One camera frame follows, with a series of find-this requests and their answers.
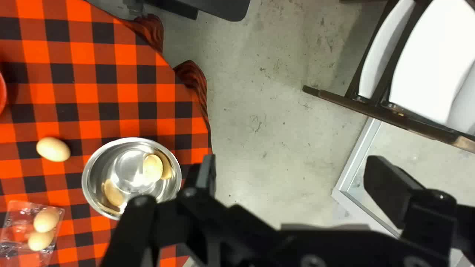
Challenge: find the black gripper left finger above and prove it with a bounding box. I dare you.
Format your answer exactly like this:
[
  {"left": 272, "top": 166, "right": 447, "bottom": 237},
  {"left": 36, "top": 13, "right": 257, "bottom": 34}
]
[{"left": 183, "top": 152, "right": 218, "bottom": 200}]

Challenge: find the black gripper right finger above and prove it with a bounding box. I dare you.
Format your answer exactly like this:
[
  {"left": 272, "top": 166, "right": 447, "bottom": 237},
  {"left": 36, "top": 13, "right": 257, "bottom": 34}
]
[{"left": 364, "top": 154, "right": 431, "bottom": 232}]

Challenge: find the beige egg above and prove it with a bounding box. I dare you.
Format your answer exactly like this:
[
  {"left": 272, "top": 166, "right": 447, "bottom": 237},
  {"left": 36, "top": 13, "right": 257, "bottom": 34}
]
[
  {"left": 31, "top": 206, "right": 62, "bottom": 234},
  {"left": 141, "top": 152, "right": 166, "bottom": 182},
  {"left": 34, "top": 136, "right": 73, "bottom": 163},
  {"left": 27, "top": 230, "right": 57, "bottom": 252}
]

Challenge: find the silver metal bowl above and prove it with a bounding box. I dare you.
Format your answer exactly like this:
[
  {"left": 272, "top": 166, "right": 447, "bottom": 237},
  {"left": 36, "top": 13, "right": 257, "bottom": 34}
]
[{"left": 80, "top": 136, "right": 184, "bottom": 221}]

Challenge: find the clear plastic egg carton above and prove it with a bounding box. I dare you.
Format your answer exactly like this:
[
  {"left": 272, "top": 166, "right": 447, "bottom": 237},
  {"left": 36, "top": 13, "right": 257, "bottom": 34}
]
[{"left": 0, "top": 198, "right": 67, "bottom": 261}]

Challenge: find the red plastic bowl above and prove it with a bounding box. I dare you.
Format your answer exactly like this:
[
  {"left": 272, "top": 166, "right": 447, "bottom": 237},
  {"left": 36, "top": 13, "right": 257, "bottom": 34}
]
[{"left": 0, "top": 72, "right": 9, "bottom": 115}]

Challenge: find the silver framed white board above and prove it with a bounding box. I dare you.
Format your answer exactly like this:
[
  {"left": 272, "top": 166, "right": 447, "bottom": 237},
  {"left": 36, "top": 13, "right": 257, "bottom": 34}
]
[{"left": 331, "top": 117, "right": 475, "bottom": 240}]

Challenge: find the orange black plaid tablecloth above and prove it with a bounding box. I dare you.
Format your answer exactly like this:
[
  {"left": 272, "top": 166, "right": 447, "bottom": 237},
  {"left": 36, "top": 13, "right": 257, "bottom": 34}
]
[{"left": 0, "top": 0, "right": 214, "bottom": 267}]

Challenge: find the black frame with white panels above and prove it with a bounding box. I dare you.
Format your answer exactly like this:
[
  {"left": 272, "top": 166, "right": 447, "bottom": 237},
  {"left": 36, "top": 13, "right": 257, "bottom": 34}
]
[{"left": 301, "top": 0, "right": 475, "bottom": 154}]

